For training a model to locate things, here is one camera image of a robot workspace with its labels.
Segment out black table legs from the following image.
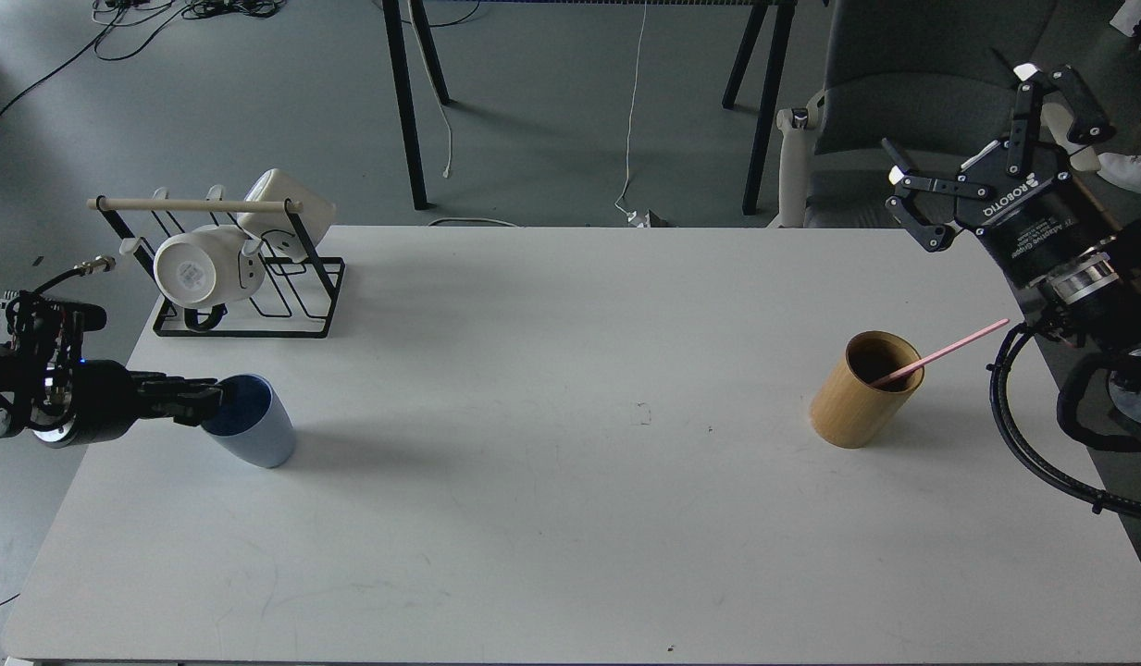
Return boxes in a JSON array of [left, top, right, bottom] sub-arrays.
[[721, 1, 799, 216], [379, 1, 452, 211]]

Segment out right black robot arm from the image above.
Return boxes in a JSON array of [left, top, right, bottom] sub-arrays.
[[882, 63, 1141, 520]]

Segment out white hanging cable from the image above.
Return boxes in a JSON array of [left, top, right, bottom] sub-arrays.
[[614, 0, 654, 226]]

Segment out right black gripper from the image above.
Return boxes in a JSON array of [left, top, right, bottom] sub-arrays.
[[880, 63, 1122, 306]]

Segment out black floor cables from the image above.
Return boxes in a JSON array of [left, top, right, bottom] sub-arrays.
[[0, 0, 284, 144]]

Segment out bamboo wooden cup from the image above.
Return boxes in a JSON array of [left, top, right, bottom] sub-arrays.
[[810, 330, 923, 450]]

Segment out white mug front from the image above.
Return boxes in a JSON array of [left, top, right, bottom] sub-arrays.
[[153, 225, 266, 309]]

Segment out pink chopstick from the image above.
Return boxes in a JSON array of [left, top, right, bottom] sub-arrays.
[[869, 319, 1011, 389]]

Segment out black wire mug rack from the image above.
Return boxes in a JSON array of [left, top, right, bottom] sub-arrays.
[[87, 189, 346, 339]]

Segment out white mug rear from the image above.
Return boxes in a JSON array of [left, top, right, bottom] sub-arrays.
[[237, 168, 337, 263]]

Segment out black table legs right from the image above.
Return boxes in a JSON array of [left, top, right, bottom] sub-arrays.
[[721, 1, 799, 216]]

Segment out black table legs left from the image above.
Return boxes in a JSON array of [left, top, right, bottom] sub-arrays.
[[379, 1, 452, 211]]

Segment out white mug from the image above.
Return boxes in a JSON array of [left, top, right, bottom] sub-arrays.
[[237, 168, 337, 263], [153, 225, 266, 309]]

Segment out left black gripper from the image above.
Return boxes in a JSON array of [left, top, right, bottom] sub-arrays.
[[34, 360, 224, 450]]

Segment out blue plastic cup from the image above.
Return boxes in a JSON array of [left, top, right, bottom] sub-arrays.
[[201, 374, 298, 469]]

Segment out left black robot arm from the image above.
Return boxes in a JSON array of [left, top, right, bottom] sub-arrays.
[[0, 255, 238, 450]]

